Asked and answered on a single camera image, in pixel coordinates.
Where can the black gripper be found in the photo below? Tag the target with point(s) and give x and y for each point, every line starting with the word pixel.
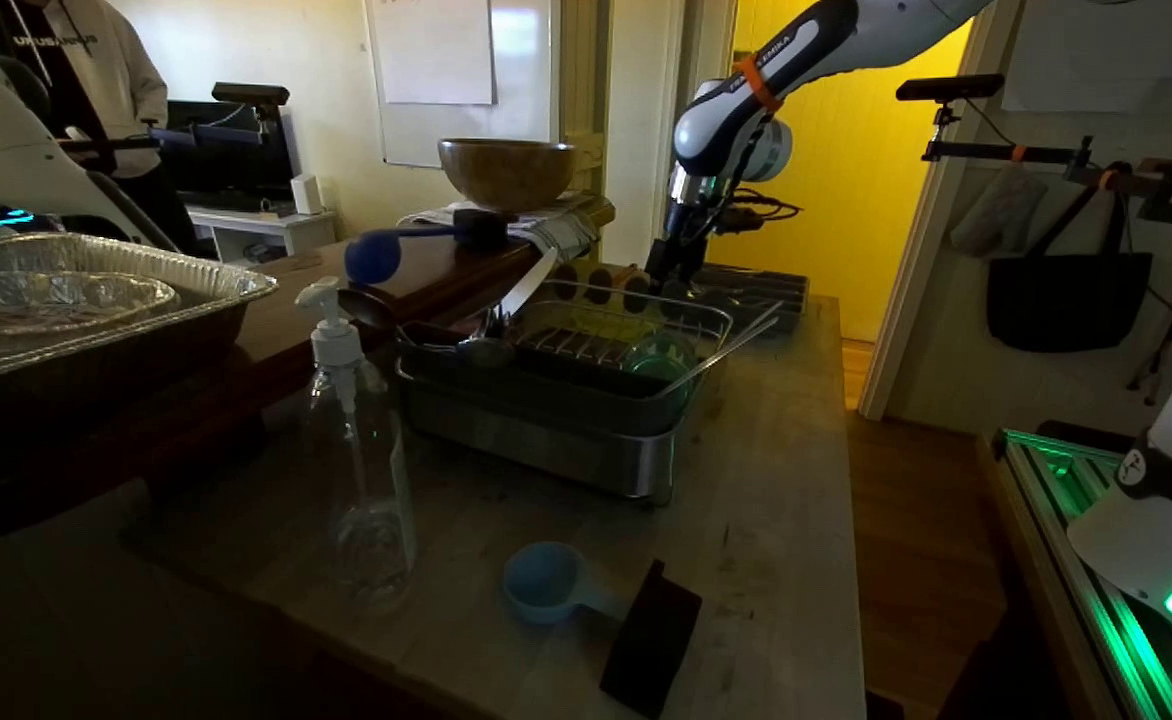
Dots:
pixel 691 217

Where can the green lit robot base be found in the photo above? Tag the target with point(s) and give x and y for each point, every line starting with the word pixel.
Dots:
pixel 1095 543

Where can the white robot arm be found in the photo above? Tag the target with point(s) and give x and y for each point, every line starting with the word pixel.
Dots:
pixel 733 129

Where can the wooden bowl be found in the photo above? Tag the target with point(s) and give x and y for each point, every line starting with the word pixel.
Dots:
pixel 507 175

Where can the steel dish rack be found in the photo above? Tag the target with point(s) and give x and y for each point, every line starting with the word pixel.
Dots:
pixel 595 384

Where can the black hanging bag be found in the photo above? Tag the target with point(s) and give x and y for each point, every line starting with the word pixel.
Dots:
pixel 1068 300

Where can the blue measuring scoop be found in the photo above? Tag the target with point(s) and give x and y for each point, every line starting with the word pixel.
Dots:
pixel 544 583

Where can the black rectangular block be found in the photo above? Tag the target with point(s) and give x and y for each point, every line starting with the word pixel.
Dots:
pixel 651 644

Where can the clear spray bottle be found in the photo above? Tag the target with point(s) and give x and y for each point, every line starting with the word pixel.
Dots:
pixel 358 450

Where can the person in white hoodie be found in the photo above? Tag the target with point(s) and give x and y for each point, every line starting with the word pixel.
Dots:
pixel 104 91

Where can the aluminium foil tray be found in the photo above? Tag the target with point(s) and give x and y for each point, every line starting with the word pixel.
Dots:
pixel 100 315

